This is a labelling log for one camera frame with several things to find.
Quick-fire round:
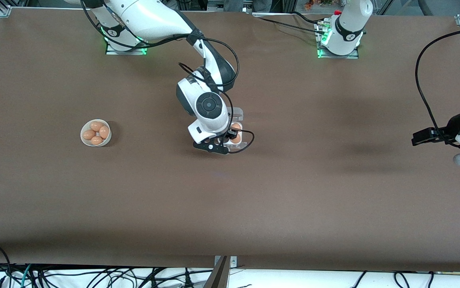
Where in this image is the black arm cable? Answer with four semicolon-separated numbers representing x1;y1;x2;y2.
80;0;255;155
415;27;460;144

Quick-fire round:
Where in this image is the teal cable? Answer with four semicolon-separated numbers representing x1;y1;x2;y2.
20;264;33;288

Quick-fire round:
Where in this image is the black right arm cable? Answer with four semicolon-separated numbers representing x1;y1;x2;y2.
80;0;255;155

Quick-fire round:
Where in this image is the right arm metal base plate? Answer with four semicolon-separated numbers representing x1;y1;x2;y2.
105;38;149;56

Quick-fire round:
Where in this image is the white round bowl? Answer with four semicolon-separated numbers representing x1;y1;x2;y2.
80;119;112;147

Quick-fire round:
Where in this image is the brown table cover mat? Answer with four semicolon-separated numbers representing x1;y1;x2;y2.
0;7;460;272

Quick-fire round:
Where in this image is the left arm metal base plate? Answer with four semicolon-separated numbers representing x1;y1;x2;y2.
315;20;360;60

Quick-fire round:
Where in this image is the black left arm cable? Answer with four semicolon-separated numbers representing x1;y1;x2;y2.
415;27;460;144

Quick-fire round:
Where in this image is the clear plastic egg carton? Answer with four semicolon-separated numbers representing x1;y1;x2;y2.
224;107;245;150

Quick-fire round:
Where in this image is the aluminium edge bracket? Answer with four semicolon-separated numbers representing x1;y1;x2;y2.
214;256;237;288

